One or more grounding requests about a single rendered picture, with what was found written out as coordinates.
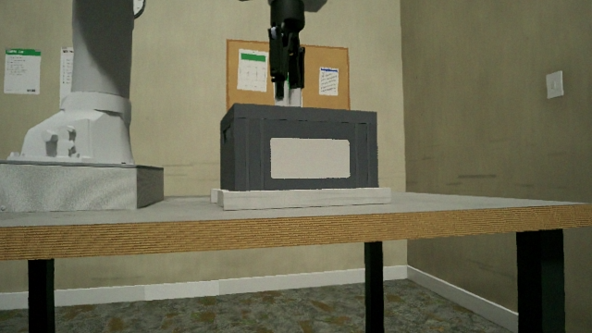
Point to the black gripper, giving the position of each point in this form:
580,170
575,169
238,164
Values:
284,38

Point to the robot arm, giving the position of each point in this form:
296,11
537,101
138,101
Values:
94,120

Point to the dark grey crate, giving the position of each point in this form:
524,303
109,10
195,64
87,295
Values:
278,148

